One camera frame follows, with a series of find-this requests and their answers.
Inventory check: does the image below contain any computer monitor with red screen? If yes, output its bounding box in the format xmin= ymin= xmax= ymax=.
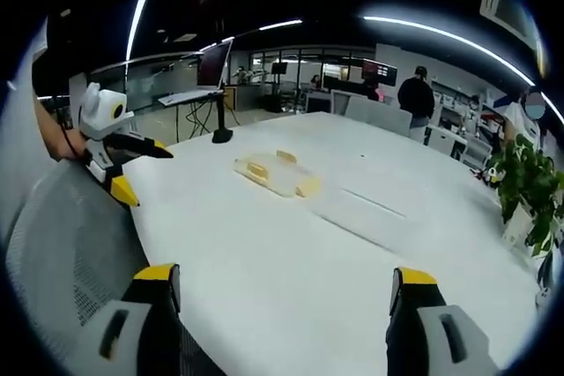
xmin=196 ymin=40 xmax=234 ymax=89

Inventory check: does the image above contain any black cable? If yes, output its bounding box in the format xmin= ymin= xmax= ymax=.
xmin=52 ymin=94 xmax=89 ymax=159

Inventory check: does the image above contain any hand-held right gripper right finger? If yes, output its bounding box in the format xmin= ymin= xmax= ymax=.
xmin=385 ymin=266 xmax=503 ymax=376

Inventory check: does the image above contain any white plant pot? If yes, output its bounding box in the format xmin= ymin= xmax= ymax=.
xmin=503 ymin=203 xmax=538 ymax=248

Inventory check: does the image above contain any green potted plant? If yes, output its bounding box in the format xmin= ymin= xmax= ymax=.
xmin=487 ymin=132 xmax=561 ymax=259

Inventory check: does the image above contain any long ceiling light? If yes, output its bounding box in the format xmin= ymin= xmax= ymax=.
xmin=361 ymin=14 xmax=537 ymax=86
xmin=124 ymin=0 xmax=149 ymax=62

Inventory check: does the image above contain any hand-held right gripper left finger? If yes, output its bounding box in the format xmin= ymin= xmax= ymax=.
xmin=61 ymin=262 xmax=182 ymax=376

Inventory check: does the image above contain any white tilted stand table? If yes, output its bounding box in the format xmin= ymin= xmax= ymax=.
xmin=157 ymin=88 xmax=225 ymax=107

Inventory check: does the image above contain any grey mesh chair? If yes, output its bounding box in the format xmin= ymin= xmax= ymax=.
xmin=0 ymin=158 xmax=224 ymax=376

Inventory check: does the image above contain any black stand with base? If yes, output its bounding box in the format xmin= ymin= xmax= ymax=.
xmin=211 ymin=84 xmax=234 ymax=144

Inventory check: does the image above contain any wall screen with red picture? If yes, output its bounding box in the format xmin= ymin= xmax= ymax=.
xmin=361 ymin=58 xmax=398 ymax=86

